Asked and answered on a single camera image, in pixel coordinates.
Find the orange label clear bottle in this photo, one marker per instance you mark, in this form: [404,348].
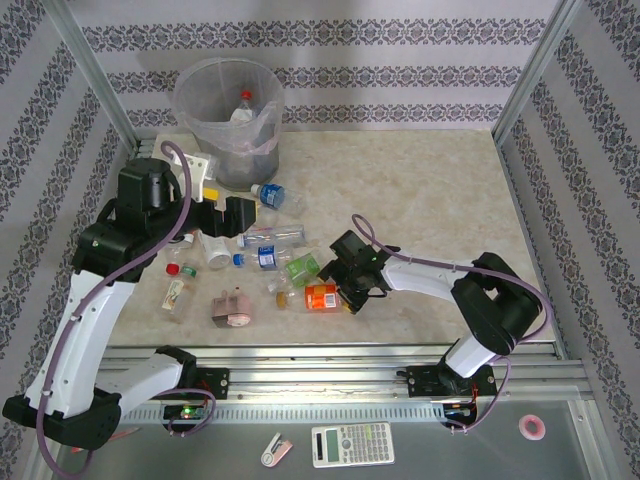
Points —
[320,297]

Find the green label clear bottle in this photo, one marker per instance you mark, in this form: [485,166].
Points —
[302,265]

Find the clear bottle narrow blue label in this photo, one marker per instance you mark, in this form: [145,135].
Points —
[267,257]

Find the long clear ribbed bottle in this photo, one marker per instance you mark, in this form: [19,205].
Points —
[280,235]

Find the white label red cap bottle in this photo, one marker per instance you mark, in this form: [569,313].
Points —
[242,112]

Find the green cap tea bottle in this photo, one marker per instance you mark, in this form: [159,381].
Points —
[175,297]

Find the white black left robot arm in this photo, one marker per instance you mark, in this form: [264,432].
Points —
[85,325]

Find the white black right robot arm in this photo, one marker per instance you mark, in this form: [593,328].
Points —
[425,280]

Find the translucent plastic waste bin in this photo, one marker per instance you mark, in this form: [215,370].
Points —
[225,170]

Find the clear plastic bin liner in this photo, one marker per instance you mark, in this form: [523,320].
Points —
[267,130]

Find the clear bottle round blue label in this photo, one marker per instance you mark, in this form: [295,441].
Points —
[272,194]

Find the loose red bottle cap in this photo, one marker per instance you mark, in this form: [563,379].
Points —
[173,269]

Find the pink plastic pencil sharpener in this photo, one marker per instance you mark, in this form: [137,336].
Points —
[232,312]

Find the grey scientific calculator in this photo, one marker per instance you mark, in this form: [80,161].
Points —
[350,445]

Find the small white pink cutter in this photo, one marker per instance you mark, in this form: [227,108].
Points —
[275,452]

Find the small LED circuit board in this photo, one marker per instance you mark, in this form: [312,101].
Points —
[187,412]

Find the pink tape roll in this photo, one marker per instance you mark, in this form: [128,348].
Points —
[522,428]

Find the aluminium side rail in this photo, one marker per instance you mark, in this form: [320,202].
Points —
[142,150]

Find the long aluminium base rail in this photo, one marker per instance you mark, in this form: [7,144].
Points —
[320,380]

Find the aluminium frame post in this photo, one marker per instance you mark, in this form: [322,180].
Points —
[97,75]
[539,70]

